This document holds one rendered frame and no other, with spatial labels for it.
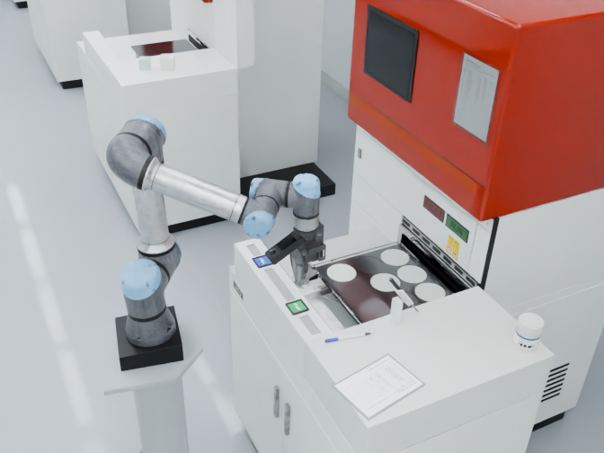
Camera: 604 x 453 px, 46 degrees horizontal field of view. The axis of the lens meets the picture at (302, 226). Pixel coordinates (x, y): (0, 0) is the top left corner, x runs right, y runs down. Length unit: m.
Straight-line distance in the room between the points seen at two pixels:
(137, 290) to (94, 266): 1.99
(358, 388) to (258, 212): 0.54
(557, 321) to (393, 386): 0.99
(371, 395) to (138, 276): 0.74
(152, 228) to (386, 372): 0.79
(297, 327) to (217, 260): 1.94
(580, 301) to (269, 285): 1.18
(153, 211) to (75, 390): 1.45
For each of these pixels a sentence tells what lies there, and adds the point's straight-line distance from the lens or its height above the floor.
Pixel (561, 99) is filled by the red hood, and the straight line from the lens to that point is 2.18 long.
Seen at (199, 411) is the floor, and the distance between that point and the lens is 3.21.
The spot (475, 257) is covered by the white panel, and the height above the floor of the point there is 1.05.
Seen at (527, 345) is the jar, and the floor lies 0.99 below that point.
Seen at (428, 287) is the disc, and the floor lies 0.90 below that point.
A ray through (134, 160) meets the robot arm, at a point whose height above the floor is 1.50.
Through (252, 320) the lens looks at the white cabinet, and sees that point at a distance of 2.51.
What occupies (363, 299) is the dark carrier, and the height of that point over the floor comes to 0.90.
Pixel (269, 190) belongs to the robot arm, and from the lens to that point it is 1.94.
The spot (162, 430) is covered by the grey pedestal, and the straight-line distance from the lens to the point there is 2.48.
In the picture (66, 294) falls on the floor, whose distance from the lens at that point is 3.93.
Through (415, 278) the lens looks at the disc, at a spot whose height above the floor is 0.90.
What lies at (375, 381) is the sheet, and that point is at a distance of 1.99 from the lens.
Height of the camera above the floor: 2.38
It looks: 34 degrees down
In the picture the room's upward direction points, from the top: 2 degrees clockwise
